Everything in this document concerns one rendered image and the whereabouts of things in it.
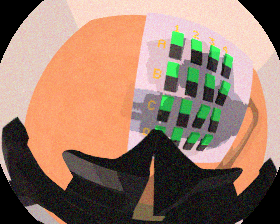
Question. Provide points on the pale lilac switch panel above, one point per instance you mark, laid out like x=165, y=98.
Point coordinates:
x=192, y=84

